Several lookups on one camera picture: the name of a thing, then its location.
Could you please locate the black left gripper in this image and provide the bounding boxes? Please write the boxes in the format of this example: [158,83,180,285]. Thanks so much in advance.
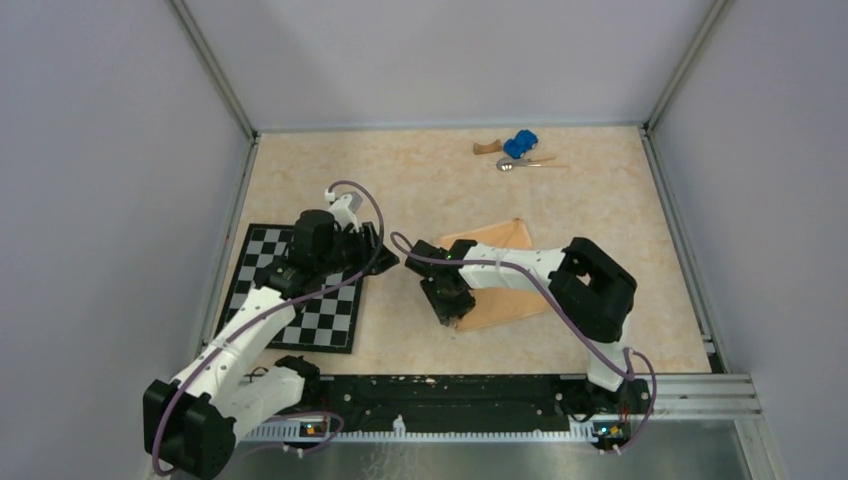
[316,221,399,277]

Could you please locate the orange cloth napkin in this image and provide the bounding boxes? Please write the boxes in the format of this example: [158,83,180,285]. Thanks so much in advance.
[437,218,548,332]

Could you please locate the silver metal spoon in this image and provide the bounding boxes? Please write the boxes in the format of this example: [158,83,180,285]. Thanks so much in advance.
[494,157,555,172]

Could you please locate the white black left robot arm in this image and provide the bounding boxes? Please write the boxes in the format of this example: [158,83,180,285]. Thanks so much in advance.
[142,209,398,479]

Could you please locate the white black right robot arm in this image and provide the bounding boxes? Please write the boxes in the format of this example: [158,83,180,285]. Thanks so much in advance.
[391,232,638,412]

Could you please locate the black white checkerboard mat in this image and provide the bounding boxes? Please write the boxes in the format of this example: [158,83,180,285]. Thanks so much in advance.
[216,223,364,354]

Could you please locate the small brown wooden piece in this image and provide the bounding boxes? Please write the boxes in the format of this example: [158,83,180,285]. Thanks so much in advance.
[472,140,503,155]

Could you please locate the blue toy car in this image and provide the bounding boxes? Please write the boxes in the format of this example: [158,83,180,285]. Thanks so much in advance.
[502,129,538,159]

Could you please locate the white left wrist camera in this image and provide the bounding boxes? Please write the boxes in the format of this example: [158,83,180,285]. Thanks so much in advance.
[324,189,363,231]

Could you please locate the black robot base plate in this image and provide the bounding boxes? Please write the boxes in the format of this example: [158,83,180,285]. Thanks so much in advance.
[258,374,655,435]

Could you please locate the aluminium front frame rail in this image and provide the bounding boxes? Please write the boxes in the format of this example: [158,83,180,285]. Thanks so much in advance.
[142,374,783,480]

